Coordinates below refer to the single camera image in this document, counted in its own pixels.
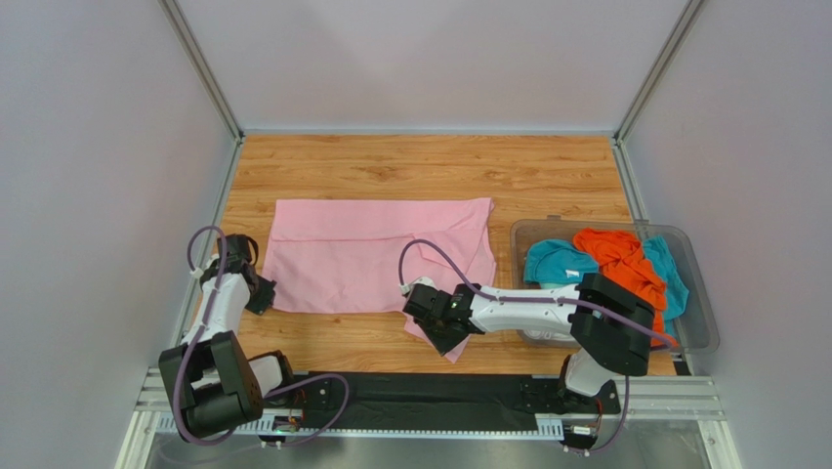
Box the pink t shirt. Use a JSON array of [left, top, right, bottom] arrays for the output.
[[261, 197, 498, 364]]

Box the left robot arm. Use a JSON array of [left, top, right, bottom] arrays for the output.
[[158, 234, 295, 446]]

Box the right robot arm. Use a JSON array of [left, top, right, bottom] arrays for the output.
[[400, 274, 658, 414]]

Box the mint green t shirt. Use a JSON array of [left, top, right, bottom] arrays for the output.
[[539, 282, 568, 290]]

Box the teal t shirt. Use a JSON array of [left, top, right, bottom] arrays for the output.
[[523, 236, 690, 321]]

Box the white t shirt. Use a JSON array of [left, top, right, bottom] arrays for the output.
[[520, 330, 574, 343]]

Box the orange t shirt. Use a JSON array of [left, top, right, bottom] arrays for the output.
[[572, 228, 678, 347]]

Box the clear plastic bin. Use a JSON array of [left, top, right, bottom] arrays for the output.
[[511, 218, 719, 354]]

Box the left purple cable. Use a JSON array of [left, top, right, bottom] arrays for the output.
[[170, 225, 351, 448]]

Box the purple cable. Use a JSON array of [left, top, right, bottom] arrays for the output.
[[170, 225, 351, 448], [397, 238, 678, 455]]

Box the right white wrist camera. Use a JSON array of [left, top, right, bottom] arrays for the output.
[[399, 277, 436, 296]]

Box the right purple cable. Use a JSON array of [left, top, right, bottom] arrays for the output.
[[397, 238, 678, 455]]

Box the aluminium frame rail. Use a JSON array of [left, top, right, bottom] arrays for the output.
[[116, 369, 741, 468]]

